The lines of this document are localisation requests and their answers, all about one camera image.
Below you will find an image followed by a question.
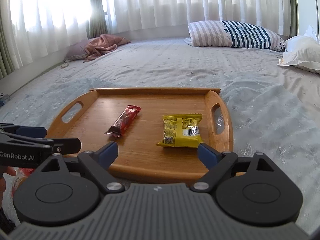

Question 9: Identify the brown chocolate bar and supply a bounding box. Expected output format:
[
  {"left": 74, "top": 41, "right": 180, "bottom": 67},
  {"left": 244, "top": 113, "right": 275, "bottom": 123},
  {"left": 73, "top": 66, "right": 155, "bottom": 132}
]
[{"left": 105, "top": 105, "right": 141, "bottom": 138}]

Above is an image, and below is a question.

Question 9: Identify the yellow snack packet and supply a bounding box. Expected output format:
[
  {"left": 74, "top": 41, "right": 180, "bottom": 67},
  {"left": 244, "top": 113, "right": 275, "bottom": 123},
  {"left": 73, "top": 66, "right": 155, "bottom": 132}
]
[{"left": 156, "top": 114, "right": 203, "bottom": 148}]

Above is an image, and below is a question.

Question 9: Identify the red cracker packet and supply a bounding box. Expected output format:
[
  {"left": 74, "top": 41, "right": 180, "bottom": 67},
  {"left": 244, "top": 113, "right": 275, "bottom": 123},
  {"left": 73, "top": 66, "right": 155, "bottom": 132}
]
[{"left": 11, "top": 168, "right": 35, "bottom": 196}]

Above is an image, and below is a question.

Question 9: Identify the left hand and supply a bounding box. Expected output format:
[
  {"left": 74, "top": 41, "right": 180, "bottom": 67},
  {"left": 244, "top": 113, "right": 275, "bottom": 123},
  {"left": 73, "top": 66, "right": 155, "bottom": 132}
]
[{"left": 0, "top": 167, "right": 16, "bottom": 202}]

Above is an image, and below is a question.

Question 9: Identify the wooden serving tray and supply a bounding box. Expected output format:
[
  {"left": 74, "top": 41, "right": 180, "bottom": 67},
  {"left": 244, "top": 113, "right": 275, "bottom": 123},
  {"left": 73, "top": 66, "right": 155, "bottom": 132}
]
[{"left": 47, "top": 88, "right": 234, "bottom": 184}]

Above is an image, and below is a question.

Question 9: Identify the purple pillow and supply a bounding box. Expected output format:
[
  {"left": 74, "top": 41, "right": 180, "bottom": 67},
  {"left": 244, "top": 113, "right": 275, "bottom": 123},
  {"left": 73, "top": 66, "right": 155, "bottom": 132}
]
[{"left": 65, "top": 40, "right": 89, "bottom": 61}]

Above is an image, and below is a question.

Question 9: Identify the pink crumpled cloth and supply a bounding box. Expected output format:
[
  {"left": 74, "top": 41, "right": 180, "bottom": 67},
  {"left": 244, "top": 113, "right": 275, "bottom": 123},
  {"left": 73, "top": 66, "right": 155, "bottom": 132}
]
[{"left": 84, "top": 34, "right": 131, "bottom": 62}]

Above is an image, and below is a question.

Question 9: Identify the striped pillow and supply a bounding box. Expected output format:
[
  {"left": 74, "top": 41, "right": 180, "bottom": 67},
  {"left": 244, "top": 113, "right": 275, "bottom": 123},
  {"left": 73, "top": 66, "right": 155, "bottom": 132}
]
[{"left": 184, "top": 21, "right": 286, "bottom": 51}]

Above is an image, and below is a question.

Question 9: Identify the white sheer curtain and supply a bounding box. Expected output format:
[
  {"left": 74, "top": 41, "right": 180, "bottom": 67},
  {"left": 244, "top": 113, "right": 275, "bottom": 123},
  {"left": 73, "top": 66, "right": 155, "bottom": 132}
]
[{"left": 1, "top": 0, "right": 297, "bottom": 68}]

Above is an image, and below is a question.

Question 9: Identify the green drape curtain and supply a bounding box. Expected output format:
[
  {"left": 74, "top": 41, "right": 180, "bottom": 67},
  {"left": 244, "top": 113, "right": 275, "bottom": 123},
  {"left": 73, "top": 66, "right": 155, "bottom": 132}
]
[{"left": 87, "top": 0, "right": 107, "bottom": 38}]

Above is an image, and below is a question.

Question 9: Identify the white pillow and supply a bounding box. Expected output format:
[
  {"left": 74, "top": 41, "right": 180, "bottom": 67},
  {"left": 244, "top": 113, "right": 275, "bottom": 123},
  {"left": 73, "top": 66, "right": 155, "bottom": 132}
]
[{"left": 278, "top": 25, "right": 320, "bottom": 74}]

